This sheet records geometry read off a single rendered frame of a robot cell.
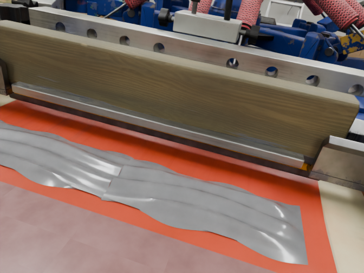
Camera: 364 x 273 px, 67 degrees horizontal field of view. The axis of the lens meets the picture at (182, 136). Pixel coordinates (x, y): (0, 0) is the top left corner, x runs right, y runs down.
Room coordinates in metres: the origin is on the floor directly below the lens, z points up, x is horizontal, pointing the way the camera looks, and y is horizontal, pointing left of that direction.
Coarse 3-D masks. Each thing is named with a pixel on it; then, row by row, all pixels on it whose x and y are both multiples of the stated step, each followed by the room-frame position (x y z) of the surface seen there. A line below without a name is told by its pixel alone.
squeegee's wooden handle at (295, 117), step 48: (0, 48) 0.32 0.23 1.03; (48, 48) 0.31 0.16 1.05; (96, 48) 0.30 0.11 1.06; (96, 96) 0.29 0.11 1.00; (144, 96) 0.28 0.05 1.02; (192, 96) 0.27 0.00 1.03; (240, 96) 0.26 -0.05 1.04; (288, 96) 0.26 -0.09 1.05; (336, 96) 0.25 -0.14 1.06; (288, 144) 0.25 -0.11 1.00
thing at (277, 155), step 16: (32, 96) 0.30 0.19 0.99; (48, 96) 0.29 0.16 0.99; (64, 96) 0.29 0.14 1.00; (96, 112) 0.28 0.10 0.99; (112, 112) 0.28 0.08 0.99; (128, 112) 0.28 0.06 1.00; (160, 128) 0.27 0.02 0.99; (176, 128) 0.26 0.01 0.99; (192, 128) 0.27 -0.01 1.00; (224, 144) 0.25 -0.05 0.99; (240, 144) 0.25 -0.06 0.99; (256, 144) 0.25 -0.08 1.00; (272, 160) 0.24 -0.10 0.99; (288, 160) 0.24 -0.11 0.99
